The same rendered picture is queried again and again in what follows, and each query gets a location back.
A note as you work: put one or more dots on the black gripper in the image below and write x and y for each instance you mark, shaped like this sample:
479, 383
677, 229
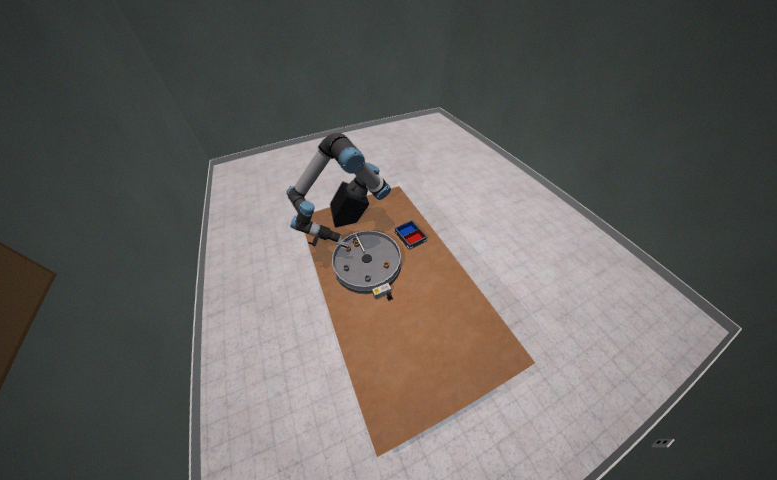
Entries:
325, 233

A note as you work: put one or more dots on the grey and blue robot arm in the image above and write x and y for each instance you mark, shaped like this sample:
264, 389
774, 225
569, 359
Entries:
352, 161

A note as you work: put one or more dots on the red and blue divided bin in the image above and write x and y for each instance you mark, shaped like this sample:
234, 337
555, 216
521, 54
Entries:
410, 234

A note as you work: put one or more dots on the grey round turntable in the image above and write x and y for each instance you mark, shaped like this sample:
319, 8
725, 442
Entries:
374, 249

